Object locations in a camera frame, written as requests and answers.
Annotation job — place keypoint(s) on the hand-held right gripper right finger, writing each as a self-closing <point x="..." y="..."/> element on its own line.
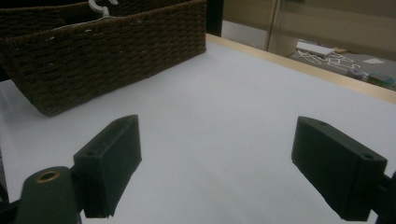
<point x="339" y="171"/>

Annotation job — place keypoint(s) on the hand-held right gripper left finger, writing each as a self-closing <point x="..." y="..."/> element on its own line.
<point x="109" y="168"/>

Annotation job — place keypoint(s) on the brown wicker basket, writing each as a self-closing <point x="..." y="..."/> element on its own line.
<point x="93" y="62"/>

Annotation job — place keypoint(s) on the grey plastic clothes hanger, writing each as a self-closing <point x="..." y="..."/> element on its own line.
<point x="93" y="5"/>

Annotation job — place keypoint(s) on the small colourful floor clutter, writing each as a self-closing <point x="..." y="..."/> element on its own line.
<point x="379" y="79"/>

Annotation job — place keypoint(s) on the white table cover sheet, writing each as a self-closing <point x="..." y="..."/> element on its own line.
<point x="218" y="124"/>

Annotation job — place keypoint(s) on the white flat board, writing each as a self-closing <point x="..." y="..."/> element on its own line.
<point x="314" y="48"/>

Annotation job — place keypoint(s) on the beige wooden shelf unit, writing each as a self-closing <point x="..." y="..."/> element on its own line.
<point x="327" y="21"/>

